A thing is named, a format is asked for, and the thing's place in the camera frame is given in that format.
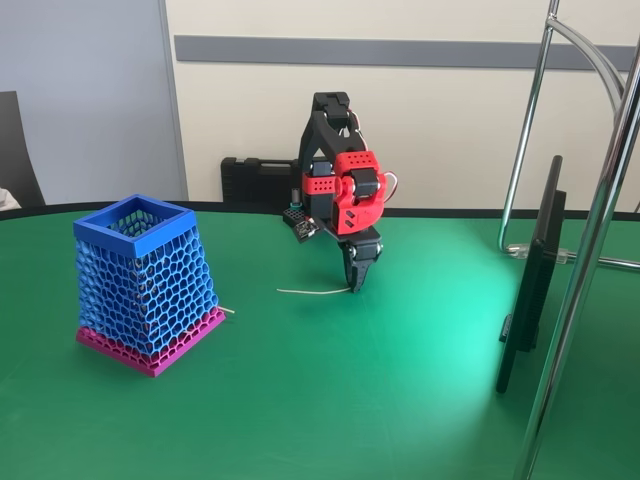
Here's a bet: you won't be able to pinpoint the grey wall rail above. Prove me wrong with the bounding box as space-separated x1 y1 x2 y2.
173 34 637 71

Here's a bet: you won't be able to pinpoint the chrome tube stand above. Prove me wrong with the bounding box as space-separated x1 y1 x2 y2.
496 0 640 480

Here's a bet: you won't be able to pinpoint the black plastic tool case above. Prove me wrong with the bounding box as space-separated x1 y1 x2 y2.
220 156 303 204

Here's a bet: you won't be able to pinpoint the clear plastic clip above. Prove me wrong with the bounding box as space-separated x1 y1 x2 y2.
507 242 572 264

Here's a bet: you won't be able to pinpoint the black flat monitor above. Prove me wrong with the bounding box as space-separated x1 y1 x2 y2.
494 154 569 396

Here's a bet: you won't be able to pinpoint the blue and pink lattice basket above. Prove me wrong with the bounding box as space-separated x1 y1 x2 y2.
72 193 228 378

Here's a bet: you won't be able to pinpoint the red and white servo wires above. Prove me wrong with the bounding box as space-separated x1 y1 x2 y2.
348 108 402 204

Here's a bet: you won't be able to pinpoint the thin white stick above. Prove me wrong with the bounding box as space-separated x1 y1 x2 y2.
276 285 352 297

